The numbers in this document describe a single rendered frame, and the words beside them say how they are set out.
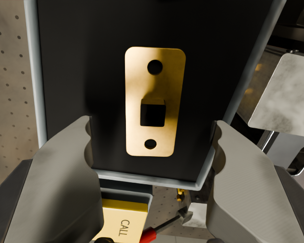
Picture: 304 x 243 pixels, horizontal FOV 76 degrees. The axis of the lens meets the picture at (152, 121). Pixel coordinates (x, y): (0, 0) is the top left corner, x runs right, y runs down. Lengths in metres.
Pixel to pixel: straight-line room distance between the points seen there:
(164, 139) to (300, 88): 0.15
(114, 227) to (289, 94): 0.23
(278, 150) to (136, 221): 0.30
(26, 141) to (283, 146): 0.78
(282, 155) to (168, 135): 0.33
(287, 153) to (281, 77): 0.25
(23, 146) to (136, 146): 0.73
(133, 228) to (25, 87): 0.59
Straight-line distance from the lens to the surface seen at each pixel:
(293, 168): 0.51
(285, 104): 0.24
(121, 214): 0.22
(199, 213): 0.41
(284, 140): 0.43
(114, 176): 0.18
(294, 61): 0.23
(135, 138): 0.15
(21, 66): 0.71
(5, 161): 0.95
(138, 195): 0.23
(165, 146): 0.16
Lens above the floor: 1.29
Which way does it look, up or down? 61 degrees down
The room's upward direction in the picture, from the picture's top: 178 degrees clockwise
